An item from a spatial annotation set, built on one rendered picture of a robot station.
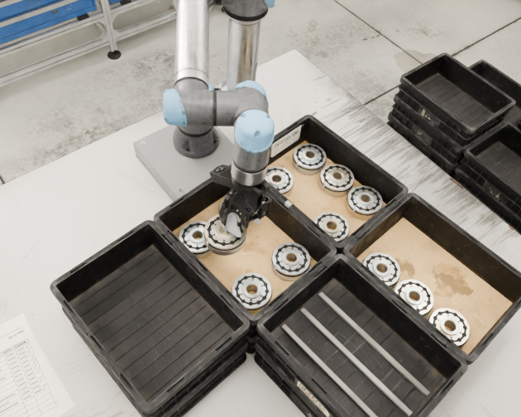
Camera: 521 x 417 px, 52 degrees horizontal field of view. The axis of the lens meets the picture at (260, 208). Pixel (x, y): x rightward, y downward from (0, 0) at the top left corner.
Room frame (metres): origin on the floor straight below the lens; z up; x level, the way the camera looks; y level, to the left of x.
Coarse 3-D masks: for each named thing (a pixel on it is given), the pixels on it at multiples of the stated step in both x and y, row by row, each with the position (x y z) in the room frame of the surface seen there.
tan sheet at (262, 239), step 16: (208, 208) 0.89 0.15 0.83; (256, 224) 0.85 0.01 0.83; (272, 224) 0.86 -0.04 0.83; (256, 240) 0.80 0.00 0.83; (272, 240) 0.80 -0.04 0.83; (288, 240) 0.81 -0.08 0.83; (208, 256) 0.73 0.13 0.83; (224, 256) 0.74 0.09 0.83; (240, 256) 0.74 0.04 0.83; (256, 256) 0.74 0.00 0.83; (224, 272) 0.69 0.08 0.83; (240, 272) 0.69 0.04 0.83; (256, 272) 0.70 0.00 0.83; (272, 272) 0.70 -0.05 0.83; (272, 288) 0.65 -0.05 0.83
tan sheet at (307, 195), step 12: (300, 144) 1.17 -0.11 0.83; (288, 156) 1.12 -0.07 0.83; (288, 168) 1.07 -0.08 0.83; (300, 180) 1.02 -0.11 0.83; (312, 180) 1.03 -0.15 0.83; (300, 192) 0.98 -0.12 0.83; (312, 192) 0.98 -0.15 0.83; (300, 204) 0.93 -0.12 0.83; (312, 204) 0.94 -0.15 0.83; (324, 204) 0.94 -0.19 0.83; (336, 204) 0.94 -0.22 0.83; (384, 204) 0.96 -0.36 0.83; (312, 216) 0.90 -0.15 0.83; (348, 216) 0.91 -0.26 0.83
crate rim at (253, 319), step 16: (192, 192) 0.87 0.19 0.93; (272, 192) 0.89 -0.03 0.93; (288, 208) 0.84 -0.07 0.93; (160, 224) 0.76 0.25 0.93; (304, 224) 0.80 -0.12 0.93; (320, 240) 0.75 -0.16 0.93; (192, 256) 0.67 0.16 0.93; (208, 272) 0.63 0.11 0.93; (224, 288) 0.59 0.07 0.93; (288, 288) 0.60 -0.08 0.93; (240, 304) 0.55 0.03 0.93; (272, 304) 0.56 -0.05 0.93; (256, 320) 0.52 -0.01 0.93
